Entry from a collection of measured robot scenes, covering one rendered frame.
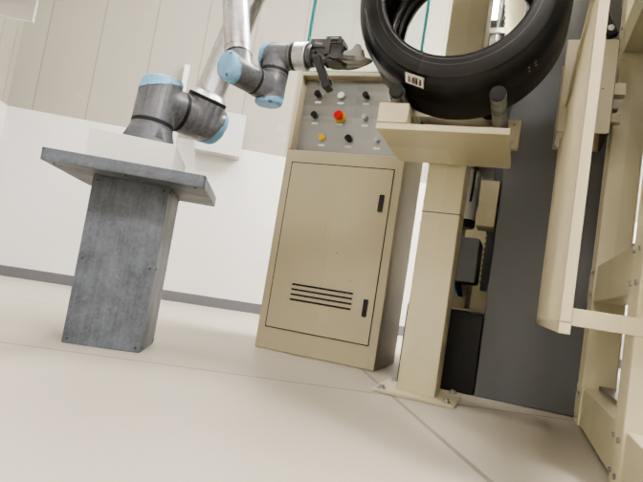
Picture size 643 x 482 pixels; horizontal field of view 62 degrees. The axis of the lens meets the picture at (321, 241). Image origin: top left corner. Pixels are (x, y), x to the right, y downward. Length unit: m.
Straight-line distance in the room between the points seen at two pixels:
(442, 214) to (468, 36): 0.63
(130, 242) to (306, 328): 0.86
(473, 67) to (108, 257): 1.27
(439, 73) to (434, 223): 0.54
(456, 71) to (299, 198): 1.08
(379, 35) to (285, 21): 3.26
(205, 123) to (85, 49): 2.91
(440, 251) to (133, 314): 1.04
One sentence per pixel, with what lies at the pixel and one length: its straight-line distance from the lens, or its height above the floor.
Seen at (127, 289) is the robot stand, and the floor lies 0.20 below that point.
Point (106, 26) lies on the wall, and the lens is 4.97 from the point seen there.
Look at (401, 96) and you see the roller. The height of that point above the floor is 0.89.
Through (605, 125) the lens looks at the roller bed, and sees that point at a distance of 1.88.
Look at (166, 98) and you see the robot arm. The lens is 2.05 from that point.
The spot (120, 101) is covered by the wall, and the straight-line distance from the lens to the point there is 4.73.
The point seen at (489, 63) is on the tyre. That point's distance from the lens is 1.57.
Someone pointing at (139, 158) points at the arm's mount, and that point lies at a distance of 1.92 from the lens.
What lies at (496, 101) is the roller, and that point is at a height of 0.88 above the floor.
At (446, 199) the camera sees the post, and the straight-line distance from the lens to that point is 1.88.
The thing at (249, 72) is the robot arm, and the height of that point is 0.93.
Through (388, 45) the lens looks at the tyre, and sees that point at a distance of 1.64.
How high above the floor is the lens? 0.32
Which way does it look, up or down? 5 degrees up
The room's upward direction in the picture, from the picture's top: 9 degrees clockwise
